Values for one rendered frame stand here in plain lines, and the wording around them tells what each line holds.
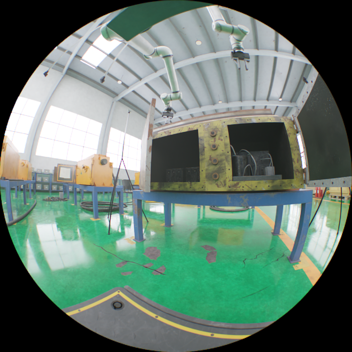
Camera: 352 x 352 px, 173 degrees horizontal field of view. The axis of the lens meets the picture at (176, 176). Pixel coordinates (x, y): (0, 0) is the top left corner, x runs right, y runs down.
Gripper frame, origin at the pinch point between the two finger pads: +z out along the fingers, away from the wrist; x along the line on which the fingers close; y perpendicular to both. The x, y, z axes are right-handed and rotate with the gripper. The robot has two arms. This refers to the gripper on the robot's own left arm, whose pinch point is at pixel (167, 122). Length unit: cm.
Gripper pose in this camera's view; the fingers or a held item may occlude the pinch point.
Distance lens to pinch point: 136.8
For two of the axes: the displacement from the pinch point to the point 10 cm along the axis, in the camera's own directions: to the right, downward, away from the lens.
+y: -2.8, 0.8, 9.6
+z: -0.1, 10.0, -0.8
